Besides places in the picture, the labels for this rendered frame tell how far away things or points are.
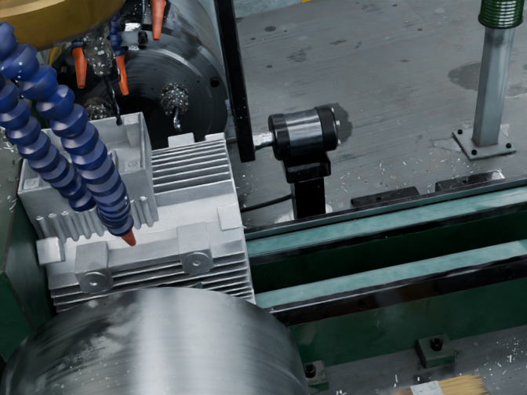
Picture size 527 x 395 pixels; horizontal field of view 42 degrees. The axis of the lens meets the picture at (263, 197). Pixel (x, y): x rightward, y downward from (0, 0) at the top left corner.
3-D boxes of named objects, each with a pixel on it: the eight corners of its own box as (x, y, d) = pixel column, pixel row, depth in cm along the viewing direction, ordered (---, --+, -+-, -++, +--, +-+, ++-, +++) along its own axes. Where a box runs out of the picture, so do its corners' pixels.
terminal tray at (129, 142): (41, 249, 67) (16, 195, 63) (49, 182, 75) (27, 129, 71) (161, 226, 68) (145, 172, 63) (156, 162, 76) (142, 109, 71)
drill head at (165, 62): (70, 241, 91) (3, 81, 75) (79, 84, 122) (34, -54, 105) (252, 205, 93) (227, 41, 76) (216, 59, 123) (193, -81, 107)
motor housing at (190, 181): (82, 373, 74) (24, 253, 62) (89, 251, 89) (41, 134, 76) (262, 337, 75) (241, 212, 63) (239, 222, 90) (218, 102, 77)
